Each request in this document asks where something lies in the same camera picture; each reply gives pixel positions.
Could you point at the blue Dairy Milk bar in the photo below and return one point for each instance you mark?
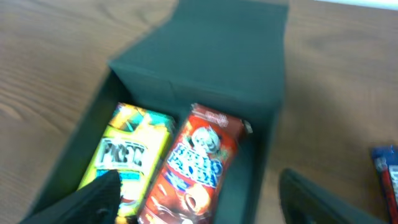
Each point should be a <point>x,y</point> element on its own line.
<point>385,162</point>

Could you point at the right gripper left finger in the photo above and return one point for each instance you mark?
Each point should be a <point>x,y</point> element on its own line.
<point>95,203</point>

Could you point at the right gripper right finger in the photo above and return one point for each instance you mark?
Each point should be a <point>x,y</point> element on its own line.
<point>303,201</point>

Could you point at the green Pretz snack box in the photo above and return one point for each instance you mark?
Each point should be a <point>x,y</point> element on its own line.
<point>133,143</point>

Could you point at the red Hello Panda box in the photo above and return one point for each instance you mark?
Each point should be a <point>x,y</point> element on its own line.
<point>204,177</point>

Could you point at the black container box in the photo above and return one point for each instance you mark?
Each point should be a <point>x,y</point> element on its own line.
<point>226,55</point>

